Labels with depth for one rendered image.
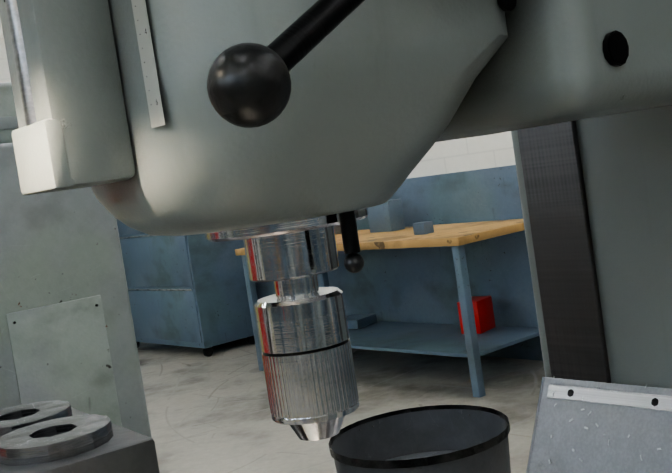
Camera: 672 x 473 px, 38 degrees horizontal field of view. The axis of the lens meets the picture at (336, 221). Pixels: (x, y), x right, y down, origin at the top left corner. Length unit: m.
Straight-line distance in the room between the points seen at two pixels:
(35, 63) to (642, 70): 0.30
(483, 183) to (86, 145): 5.70
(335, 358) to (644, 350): 0.39
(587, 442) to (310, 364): 0.41
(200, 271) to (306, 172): 7.36
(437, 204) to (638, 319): 5.60
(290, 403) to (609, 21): 0.25
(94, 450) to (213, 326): 7.09
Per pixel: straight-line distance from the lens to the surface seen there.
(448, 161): 6.30
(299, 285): 0.50
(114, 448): 0.77
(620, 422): 0.84
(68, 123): 0.43
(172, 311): 8.13
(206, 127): 0.41
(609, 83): 0.51
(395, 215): 6.30
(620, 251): 0.82
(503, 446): 2.50
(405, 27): 0.44
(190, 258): 7.74
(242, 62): 0.34
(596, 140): 0.82
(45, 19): 0.43
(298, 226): 0.46
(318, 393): 0.49
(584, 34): 0.50
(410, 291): 6.73
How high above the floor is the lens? 1.33
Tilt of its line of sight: 3 degrees down
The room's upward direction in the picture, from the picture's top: 9 degrees counter-clockwise
